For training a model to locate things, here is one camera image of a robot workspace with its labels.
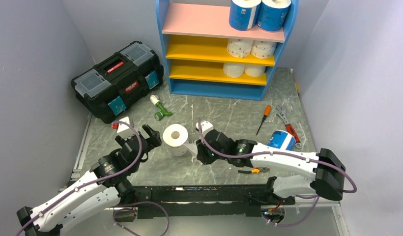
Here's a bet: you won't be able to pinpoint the plain white roll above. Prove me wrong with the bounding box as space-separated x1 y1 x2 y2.
244 64 266 77
223 63 245 78

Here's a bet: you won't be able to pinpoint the white dotted roll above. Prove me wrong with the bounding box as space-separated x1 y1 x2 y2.
227 39 254 58

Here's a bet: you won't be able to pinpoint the blue cartoon roll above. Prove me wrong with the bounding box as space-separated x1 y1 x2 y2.
257 0 291 32

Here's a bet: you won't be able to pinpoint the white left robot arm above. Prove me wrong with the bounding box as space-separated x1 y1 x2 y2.
16 124 162 236

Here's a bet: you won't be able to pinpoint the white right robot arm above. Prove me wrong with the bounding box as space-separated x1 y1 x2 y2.
196 129 347 204

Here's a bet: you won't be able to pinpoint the blue shelf unit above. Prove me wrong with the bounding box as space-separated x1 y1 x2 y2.
156 0 299 101

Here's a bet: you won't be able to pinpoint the green pipe valve fitting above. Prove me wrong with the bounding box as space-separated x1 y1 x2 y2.
150 95 173 120

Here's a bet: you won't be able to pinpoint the black toolbox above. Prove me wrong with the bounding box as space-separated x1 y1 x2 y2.
71 41 164 124

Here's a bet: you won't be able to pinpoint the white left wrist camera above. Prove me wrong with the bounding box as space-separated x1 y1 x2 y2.
111 117 135 139

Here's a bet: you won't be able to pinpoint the orange handled pliers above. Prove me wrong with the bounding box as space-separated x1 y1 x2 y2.
238 167 270 174

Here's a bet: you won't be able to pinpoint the orange handled screwdriver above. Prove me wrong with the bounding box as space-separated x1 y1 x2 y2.
256 105 272 135

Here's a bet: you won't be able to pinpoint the red handled adjustable wrench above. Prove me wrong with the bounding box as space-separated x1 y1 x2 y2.
277 105 302 149

